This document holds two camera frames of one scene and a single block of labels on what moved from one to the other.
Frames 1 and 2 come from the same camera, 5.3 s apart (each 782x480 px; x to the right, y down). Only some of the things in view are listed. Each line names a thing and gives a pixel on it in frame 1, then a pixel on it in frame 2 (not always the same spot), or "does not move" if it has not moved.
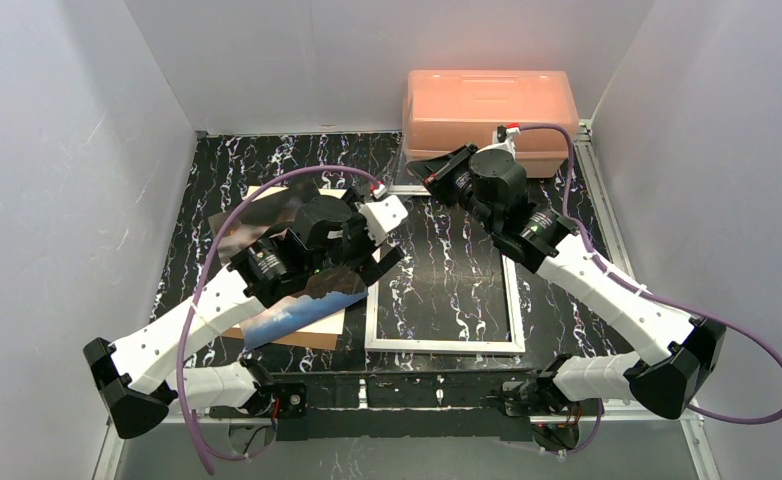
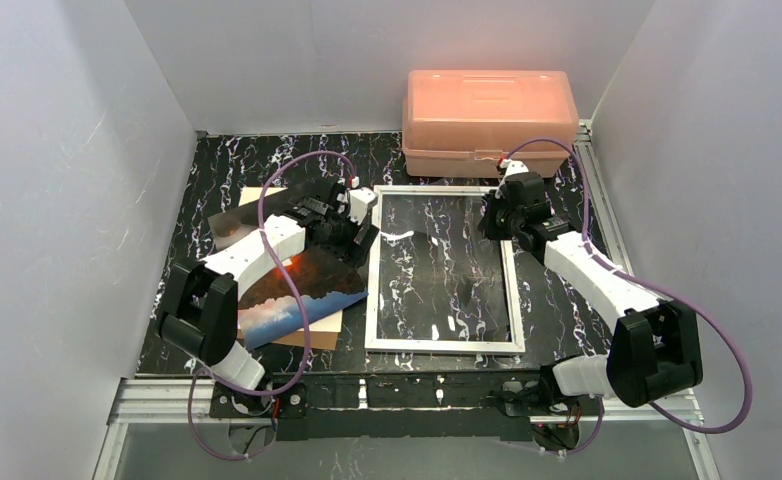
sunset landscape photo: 327,290 does not move
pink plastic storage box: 444,110 does not move
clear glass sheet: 406,182 -> 440,279
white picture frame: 513,346 does not move
